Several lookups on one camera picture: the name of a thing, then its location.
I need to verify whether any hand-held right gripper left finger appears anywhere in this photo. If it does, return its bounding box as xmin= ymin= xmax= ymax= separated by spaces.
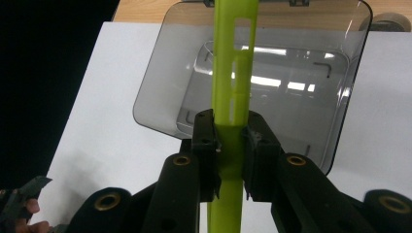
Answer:
xmin=189 ymin=109 xmax=223 ymax=202

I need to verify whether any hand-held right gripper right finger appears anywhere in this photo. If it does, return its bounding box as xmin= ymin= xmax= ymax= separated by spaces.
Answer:
xmin=241 ymin=111 xmax=288 ymax=202

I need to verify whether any clear grey plastic lidded box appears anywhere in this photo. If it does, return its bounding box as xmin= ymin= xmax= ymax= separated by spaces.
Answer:
xmin=132 ymin=0 xmax=373 ymax=176

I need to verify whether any grey round stand base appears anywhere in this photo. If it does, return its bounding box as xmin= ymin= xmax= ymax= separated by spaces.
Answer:
xmin=359 ymin=12 xmax=410 ymax=33

